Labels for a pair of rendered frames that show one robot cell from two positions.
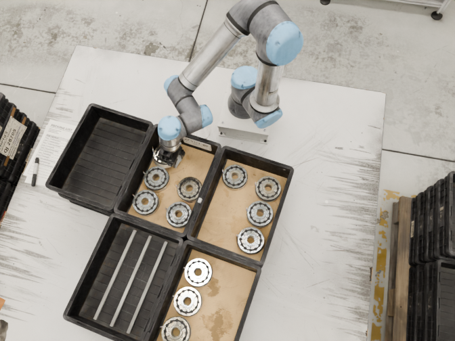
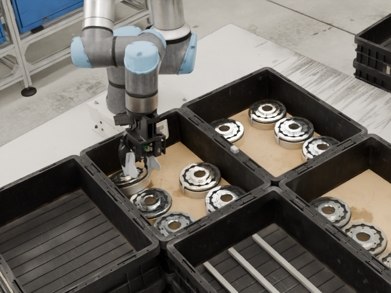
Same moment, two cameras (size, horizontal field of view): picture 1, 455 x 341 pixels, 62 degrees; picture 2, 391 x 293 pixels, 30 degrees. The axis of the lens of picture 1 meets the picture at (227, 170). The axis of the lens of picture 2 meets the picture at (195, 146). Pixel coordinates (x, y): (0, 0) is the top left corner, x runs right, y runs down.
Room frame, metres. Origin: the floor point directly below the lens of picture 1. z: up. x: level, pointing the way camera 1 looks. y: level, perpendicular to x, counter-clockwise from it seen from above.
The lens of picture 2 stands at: (-0.27, 1.30, 2.03)
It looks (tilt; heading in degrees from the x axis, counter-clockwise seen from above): 38 degrees down; 304
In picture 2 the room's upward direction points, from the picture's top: 6 degrees counter-clockwise
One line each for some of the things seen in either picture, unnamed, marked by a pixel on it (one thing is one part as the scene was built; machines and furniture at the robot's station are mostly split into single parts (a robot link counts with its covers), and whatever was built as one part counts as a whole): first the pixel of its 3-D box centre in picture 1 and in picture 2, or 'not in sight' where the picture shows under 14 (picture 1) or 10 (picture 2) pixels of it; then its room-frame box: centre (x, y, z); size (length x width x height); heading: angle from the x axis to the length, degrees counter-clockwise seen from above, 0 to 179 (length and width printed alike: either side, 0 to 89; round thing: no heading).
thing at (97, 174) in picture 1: (105, 159); (62, 243); (0.65, 0.50, 0.87); 0.40 x 0.30 x 0.11; 154
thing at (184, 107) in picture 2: (242, 202); (270, 121); (0.39, -0.04, 0.92); 0.40 x 0.30 x 0.02; 154
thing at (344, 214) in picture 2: (198, 272); (328, 212); (0.16, 0.15, 0.86); 0.10 x 0.10 x 0.01
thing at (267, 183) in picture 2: (169, 178); (171, 171); (0.52, 0.23, 0.92); 0.40 x 0.30 x 0.02; 154
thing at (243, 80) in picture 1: (246, 84); (126, 53); (0.87, -0.11, 0.97); 0.13 x 0.12 x 0.14; 24
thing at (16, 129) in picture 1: (11, 137); not in sight; (1.05, 1.20, 0.41); 0.31 x 0.02 x 0.16; 162
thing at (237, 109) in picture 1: (244, 98); (130, 88); (0.88, -0.11, 0.85); 0.15 x 0.15 x 0.10
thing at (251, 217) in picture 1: (260, 213); (294, 128); (0.35, -0.11, 0.86); 0.10 x 0.10 x 0.01
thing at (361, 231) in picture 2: (187, 301); (363, 237); (0.06, 0.19, 0.86); 0.05 x 0.05 x 0.01
